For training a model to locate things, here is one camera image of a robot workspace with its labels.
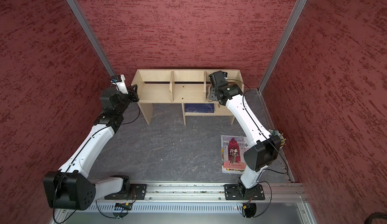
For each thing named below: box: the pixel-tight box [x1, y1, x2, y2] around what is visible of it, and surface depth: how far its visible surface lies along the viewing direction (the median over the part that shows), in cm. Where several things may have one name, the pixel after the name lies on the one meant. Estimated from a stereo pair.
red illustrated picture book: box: [220, 135, 250, 175], surface depth 88 cm
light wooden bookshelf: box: [131, 69, 244, 126], surface depth 85 cm
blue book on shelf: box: [184, 102, 216, 114], surface depth 92 cm
